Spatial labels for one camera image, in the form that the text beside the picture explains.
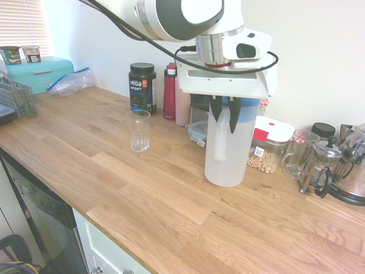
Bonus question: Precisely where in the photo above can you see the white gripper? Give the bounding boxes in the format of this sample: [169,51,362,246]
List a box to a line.
[176,54,278,134]

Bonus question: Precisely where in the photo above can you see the translucent pitcher with blue lid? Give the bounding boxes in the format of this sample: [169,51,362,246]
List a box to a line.
[204,96,261,188]

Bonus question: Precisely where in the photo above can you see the pink water bottle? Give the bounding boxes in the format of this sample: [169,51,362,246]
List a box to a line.
[175,66,192,127]

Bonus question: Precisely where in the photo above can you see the red water bottle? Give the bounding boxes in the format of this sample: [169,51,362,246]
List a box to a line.
[163,62,177,121]

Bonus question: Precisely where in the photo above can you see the clear container with dark lid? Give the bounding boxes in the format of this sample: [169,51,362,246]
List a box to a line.
[190,94,212,126]

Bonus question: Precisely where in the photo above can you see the glass food container teal lid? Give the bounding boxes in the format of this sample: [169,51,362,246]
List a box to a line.
[187,120,209,148]

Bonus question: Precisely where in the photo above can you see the jar with red checkered lid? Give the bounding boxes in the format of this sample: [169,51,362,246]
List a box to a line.
[258,99,270,117]

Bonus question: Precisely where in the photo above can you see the cereal container white red lid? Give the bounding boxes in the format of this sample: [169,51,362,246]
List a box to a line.
[246,116,295,174]

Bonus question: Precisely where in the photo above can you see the clear glass mug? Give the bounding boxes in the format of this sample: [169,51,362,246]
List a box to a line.
[281,129,321,180]

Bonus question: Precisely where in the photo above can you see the black Vega protein tub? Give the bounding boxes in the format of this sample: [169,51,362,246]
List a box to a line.
[128,62,158,116]

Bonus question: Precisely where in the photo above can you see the clear faceted glass tumbler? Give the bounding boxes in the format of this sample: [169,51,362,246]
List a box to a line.
[125,110,151,152]

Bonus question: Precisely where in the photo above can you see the jar with black lid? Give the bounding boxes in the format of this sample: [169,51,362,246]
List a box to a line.
[310,122,336,140]

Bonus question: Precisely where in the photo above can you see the glass French press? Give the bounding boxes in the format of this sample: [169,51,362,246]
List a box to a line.
[298,136,343,198]

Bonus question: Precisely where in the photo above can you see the stainless steel kettle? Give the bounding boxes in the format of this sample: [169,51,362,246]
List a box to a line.
[327,123,365,206]

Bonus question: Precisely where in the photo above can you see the clear plastic zip bag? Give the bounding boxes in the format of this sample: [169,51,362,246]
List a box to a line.
[46,67,95,98]

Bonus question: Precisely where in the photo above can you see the white cabinet drawer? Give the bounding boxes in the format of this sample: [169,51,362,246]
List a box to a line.
[72,208,155,274]

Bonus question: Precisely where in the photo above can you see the teal bread box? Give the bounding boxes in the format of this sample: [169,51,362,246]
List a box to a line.
[5,56,75,95]

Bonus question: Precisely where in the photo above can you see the brown and white oatmeal cup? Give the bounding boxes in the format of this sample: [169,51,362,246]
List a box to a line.
[22,45,41,63]

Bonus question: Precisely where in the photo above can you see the grey cutlery basket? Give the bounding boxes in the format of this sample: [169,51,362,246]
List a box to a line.
[0,78,39,119]

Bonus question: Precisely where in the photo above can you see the stainless steel dishwasher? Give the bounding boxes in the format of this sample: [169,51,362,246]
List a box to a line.
[0,151,89,274]

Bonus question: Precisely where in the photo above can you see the black tray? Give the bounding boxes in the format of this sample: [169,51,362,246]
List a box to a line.
[0,104,14,126]

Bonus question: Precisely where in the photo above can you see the green oatmeal cup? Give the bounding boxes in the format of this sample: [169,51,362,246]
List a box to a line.
[0,46,22,65]

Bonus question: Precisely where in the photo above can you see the window blinds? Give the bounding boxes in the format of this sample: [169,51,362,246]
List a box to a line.
[0,0,55,58]

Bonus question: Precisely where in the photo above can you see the dark green chair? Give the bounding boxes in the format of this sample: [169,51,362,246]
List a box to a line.
[0,234,42,274]

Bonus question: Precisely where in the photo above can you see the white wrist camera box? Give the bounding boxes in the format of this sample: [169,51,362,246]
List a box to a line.
[222,27,272,61]

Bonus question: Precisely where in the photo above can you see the metal drawer handle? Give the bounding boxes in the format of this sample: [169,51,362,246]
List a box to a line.
[94,265,135,274]

